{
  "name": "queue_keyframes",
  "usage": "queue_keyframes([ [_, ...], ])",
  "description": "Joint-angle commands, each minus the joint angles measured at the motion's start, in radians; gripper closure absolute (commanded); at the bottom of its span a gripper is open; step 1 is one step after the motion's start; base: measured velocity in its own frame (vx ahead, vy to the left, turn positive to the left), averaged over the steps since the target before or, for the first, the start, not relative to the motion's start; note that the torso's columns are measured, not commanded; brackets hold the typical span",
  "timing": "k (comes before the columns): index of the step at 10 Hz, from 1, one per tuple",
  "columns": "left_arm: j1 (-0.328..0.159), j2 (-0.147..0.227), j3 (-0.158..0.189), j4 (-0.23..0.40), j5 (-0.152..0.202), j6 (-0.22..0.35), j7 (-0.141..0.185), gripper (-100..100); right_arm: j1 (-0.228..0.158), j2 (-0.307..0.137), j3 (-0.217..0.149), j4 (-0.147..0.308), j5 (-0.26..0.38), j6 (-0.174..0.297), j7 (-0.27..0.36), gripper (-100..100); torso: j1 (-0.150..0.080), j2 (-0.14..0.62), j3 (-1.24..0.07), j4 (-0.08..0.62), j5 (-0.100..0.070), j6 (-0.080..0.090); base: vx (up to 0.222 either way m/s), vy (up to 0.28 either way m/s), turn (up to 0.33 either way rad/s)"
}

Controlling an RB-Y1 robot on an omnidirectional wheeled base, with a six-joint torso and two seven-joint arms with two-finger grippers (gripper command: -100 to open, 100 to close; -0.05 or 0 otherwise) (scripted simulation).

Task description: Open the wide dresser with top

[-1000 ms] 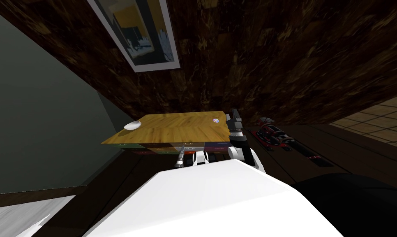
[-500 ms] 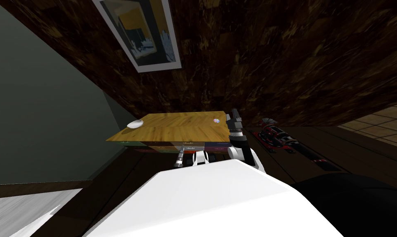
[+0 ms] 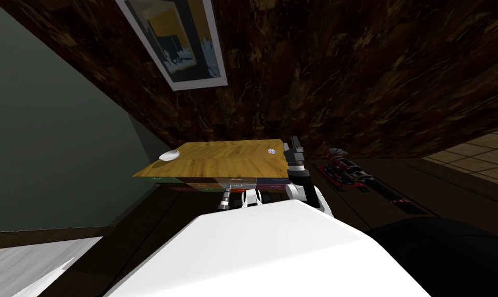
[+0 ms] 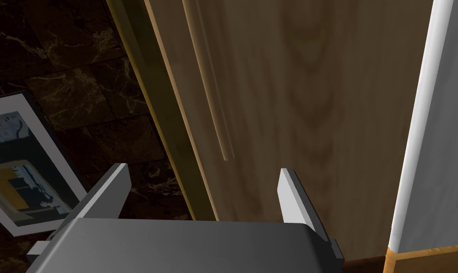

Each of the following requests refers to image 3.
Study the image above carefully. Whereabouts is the wooden dresser with coloured drawers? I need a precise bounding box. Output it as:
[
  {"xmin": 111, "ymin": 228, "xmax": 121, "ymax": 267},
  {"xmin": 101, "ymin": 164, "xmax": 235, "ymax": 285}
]
[{"xmin": 131, "ymin": 139, "xmax": 293, "ymax": 194}]

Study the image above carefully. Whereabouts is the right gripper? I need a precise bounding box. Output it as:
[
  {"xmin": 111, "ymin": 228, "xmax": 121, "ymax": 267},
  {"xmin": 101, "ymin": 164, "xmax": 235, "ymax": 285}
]
[{"xmin": 282, "ymin": 136, "xmax": 307, "ymax": 167}]

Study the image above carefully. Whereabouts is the white framed wall picture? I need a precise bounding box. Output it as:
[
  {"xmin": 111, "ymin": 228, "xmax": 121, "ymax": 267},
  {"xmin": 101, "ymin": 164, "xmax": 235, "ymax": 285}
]
[{"xmin": 114, "ymin": 0, "xmax": 229, "ymax": 92}]

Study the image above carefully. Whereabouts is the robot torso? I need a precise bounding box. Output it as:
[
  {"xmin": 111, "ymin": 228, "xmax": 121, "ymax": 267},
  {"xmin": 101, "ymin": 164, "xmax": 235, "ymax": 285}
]
[{"xmin": 103, "ymin": 200, "xmax": 432, "ymax": 297}]

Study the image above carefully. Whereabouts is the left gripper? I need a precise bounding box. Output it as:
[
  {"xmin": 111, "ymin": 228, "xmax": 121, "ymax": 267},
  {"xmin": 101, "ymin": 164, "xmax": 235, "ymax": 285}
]
[{"xmin": 217, "ymin": 183, "xmax": 235, "ymax": 211}]

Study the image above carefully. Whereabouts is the red and black long appliance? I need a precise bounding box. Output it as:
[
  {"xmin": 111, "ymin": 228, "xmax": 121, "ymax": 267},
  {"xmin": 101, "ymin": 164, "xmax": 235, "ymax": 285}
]
[{"xmin": 314, "ymin": 147, "xmax": 428, "ymax": 216}]

